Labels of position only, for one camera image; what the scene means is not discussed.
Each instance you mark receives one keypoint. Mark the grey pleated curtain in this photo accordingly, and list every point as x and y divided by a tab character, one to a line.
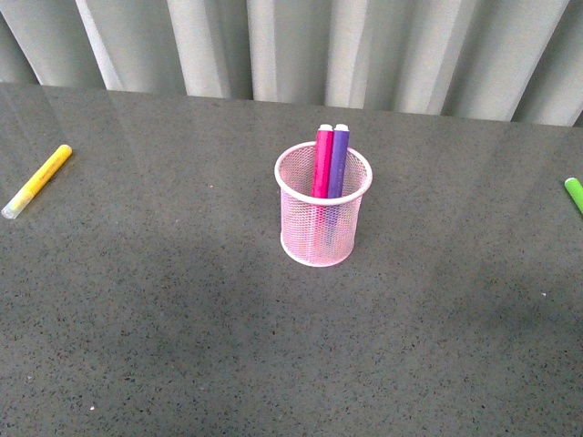
498	60

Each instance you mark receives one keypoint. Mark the purple highlighter pen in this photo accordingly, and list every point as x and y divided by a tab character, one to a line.
341	135

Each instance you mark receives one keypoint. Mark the yellow highlighter pen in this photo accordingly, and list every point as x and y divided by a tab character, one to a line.
33	186

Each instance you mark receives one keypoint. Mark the pink mesh pen cup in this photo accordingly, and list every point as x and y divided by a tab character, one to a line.
319	232

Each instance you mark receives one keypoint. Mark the pink highlighter pen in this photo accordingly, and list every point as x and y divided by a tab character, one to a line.
322	161

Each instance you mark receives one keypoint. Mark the green highlighter pen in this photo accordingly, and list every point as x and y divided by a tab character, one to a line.
575	190

